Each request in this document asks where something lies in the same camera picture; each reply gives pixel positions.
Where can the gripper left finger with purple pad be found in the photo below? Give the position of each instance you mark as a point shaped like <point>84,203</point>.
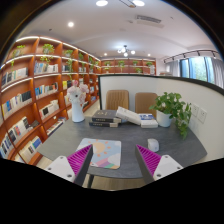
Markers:
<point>74,167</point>

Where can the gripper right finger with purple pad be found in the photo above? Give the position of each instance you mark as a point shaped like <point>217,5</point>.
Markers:
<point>153,166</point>

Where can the lower dark hardcover book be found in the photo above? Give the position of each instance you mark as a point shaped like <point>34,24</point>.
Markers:
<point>103,124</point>

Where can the dark hardcover book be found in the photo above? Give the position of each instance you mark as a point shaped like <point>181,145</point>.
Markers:
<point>106,116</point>
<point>103,124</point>

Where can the white flat book blue cover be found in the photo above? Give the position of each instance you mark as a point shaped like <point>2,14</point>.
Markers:
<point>148,121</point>

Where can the white leaning book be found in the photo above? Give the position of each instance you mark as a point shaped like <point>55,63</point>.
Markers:
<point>128,115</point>

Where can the upper dark hardcover book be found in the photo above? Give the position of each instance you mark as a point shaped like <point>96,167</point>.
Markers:
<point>106,116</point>

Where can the green plant in white pot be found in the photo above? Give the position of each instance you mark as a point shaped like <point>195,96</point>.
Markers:
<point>172,105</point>

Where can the right tan chair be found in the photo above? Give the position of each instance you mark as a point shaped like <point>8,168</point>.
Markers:
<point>143,101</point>

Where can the tan chair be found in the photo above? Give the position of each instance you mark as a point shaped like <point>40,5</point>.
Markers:
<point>143,101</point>
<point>116,98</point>

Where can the white vase with flowers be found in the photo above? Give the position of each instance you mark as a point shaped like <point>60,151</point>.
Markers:
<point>77,95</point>

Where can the left tan chair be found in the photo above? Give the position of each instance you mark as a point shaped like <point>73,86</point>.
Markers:
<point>116,98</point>

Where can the orange wooden bookshelf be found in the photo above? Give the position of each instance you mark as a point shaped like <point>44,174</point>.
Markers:
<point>34,79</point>

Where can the ceiling chandelier lamp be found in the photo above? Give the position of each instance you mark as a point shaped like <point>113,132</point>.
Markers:
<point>125,51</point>

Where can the grey window curtain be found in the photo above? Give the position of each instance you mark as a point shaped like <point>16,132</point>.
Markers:
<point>218,70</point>

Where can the right white wall socket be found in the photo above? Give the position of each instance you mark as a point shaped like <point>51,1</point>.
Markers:
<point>202,115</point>

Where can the white wall socket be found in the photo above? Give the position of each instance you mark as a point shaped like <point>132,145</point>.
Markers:
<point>202,115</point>
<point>195,109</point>

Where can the left white wall socket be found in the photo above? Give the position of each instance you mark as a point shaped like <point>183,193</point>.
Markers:
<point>195,109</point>

